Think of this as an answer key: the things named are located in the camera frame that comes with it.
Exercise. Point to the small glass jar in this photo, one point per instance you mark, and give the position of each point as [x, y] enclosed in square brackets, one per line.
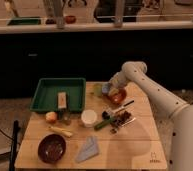
[66, 118]

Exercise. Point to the yellow corn cob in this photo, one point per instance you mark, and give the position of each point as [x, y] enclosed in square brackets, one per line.
[61, 131]

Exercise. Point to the green cucumber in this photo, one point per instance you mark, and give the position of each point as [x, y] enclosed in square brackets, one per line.
[103, 124]

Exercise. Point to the silver metal utensil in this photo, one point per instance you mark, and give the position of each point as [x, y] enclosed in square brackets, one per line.
[128, 122]

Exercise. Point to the white round container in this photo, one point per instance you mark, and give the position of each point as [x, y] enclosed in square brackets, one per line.
[88, 118]

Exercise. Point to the light blue folded cloth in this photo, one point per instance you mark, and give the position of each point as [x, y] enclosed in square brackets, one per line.
[88, 150]

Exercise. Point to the wooden block in tray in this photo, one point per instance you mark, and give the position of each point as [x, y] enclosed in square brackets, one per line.
[62, 103]

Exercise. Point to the green plastic tray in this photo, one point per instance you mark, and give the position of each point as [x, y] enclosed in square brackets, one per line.
[45, 98]

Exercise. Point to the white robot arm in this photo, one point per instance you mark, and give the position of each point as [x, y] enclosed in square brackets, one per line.
[180, 111]

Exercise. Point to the black stand pole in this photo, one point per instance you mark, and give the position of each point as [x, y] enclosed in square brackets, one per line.
[14, 143]

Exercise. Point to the dark brown bowl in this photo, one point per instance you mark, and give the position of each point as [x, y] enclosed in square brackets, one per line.
[51, 148]

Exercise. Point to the red bowl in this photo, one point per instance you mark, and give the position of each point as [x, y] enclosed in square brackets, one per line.
[117, 96]

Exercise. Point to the orange round fruit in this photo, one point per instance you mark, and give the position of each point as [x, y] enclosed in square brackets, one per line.
[51, 117]

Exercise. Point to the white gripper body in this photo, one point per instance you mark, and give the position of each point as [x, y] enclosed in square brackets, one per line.
[117, 82]

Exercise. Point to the white black marker pen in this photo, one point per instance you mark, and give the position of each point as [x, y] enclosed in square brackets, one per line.
[123, 106]

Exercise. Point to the black round lid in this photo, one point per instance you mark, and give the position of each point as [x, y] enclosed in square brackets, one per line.
[105, 115]

